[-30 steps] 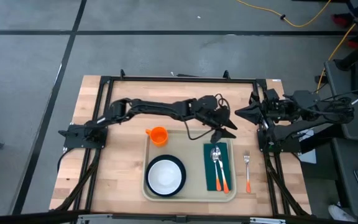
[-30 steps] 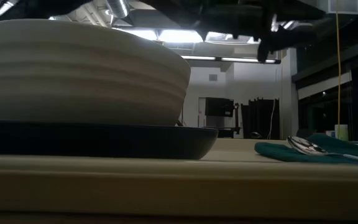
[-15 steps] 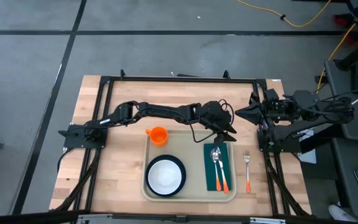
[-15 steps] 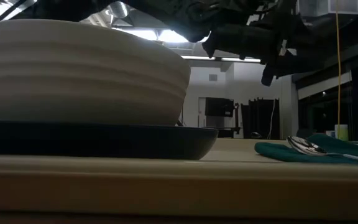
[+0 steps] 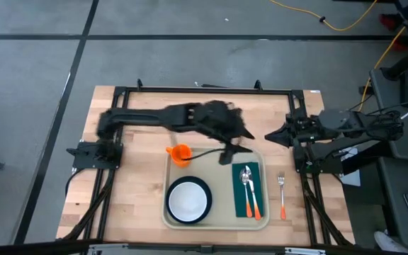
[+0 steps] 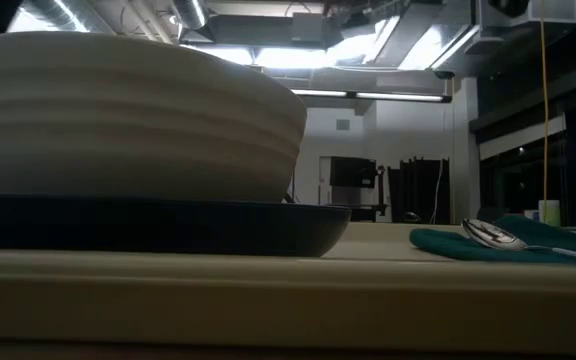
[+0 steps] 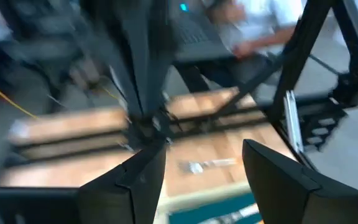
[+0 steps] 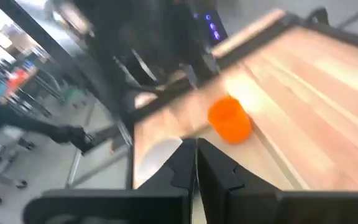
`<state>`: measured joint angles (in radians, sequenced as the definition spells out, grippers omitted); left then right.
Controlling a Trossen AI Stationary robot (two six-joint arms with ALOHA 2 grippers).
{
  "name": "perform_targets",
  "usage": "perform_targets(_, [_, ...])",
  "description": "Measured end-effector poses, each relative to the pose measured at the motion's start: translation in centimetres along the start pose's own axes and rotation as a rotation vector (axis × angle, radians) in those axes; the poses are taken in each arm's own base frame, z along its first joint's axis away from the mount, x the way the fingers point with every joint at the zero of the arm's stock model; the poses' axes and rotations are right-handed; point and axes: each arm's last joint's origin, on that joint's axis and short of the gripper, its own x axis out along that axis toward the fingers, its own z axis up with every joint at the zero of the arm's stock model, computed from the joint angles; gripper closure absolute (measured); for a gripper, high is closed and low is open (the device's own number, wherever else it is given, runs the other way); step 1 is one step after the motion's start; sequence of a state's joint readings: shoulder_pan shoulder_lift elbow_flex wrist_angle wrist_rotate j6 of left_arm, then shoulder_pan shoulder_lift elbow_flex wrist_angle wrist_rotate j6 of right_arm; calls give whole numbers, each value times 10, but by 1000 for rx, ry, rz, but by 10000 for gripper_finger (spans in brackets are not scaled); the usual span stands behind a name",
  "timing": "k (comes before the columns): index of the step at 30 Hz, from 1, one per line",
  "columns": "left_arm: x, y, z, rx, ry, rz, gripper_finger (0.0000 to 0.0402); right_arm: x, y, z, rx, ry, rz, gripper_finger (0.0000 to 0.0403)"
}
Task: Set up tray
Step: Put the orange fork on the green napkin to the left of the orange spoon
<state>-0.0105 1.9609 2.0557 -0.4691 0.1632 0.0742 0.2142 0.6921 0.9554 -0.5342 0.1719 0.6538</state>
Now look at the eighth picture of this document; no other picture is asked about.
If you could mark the beige plastic tray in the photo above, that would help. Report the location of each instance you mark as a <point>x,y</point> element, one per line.
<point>259,161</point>

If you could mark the person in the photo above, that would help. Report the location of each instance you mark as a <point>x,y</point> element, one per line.
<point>26,123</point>

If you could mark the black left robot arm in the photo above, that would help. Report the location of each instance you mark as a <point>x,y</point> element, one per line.
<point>154,40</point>

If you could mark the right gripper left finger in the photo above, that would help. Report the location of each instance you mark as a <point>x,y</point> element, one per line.
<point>182,168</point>

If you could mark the orange plastic mug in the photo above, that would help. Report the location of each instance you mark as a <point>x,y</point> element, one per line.
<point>230,121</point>

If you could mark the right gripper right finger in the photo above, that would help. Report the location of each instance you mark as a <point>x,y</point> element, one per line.
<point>228,193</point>

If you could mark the black aluminium table frame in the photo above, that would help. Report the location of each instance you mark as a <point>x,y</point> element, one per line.
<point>291,28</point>

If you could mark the white bowl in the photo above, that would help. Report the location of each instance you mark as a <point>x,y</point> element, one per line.
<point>157,158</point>

